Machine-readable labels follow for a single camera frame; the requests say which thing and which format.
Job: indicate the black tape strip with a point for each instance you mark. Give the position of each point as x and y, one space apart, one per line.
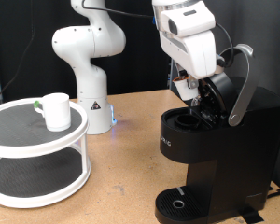
252 216

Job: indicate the black Keurig coffee machine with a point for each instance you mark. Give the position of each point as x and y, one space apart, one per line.
239 149

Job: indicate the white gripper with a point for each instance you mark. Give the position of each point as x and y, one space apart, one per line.
193 46

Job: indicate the orange rimmed coffee pod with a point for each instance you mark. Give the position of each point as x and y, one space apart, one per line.
187 92

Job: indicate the black backdrop curtain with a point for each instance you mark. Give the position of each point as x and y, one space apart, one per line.
140 62

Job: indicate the white two-tier turntable shelf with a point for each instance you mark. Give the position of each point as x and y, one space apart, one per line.
21 124

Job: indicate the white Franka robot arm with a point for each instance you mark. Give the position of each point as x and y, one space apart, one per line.
90 40

